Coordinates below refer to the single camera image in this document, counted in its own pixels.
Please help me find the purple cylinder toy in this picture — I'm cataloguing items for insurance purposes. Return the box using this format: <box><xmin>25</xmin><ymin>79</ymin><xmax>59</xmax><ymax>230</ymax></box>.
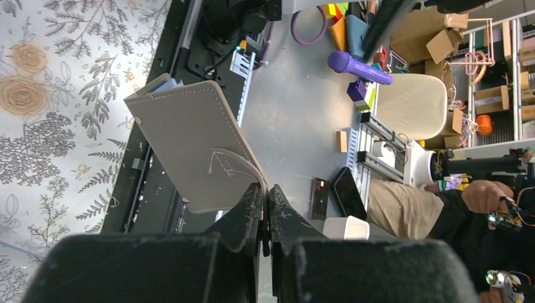
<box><xmin>327</xmin><ymin>50</ymin><xmax>393</xmax><ymax>85</ymax></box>

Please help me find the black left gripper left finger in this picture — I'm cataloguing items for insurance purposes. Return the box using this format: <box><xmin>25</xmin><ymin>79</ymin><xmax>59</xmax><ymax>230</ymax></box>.
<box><xmin>23</xmin><ymin>183</ymin><xmax>262</xmax><ymax>302</ymax></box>

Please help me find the black card on floor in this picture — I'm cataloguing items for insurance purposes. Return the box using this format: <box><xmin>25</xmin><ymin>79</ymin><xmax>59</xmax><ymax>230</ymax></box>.
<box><xmin>311</xmin><ymin>177</ymin><xmax>330</xmax><ymax>220</ymax></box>

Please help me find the person in black sleeve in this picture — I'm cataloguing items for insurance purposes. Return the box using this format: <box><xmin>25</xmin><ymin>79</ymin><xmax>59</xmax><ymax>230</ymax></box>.
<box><xmin>367</xmin><ymin>179</ymin><xmax>534</xmax><ymax>302</ymax></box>

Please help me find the white box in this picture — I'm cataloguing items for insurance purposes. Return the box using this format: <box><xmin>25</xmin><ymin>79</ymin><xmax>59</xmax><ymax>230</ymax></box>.
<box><xmin>322</xmin><ymin>216</ymin><xmax>370</xmax><ymax>240</ymax></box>

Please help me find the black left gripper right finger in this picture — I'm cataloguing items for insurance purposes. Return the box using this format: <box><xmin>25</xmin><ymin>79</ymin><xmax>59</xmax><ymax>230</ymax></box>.
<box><xmin>269</xmin><ymin>185</ymin><xmax>478</xmax><ymax>302</ymax></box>

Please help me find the beige chair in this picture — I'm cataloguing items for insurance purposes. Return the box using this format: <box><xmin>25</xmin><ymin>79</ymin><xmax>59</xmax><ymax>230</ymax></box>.
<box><xmin>375</xmin><ymin>73</ymin><xmax>447</xmax><ymax>141</ymax></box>

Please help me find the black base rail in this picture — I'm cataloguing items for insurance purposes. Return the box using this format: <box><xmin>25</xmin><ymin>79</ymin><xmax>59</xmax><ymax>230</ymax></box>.
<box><xmin>102</xmin><ymin>1</ymin><xmax>281</xmax><ymax>234</ymax></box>

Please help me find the floral tablecloth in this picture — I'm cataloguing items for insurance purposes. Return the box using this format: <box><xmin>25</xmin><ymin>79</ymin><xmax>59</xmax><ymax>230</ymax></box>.
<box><xmin>1</xmin><ymin>1</ymin><xmax>171</xmax><ymax>302</ymax></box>

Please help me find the black smartphone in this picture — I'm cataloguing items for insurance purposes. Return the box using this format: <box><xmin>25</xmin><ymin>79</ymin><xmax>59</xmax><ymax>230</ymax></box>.
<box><xmin>330</xmin><ymin>167</ymin><xmax>367</xmax><ymax>221</ymax></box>

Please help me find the grey leather card holder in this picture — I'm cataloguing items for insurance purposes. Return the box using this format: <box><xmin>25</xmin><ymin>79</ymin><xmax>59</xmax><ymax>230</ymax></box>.
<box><xmin>124</xmin><ymin>73</ymin><xmax>271</xmax><ymax>213</ymax></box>

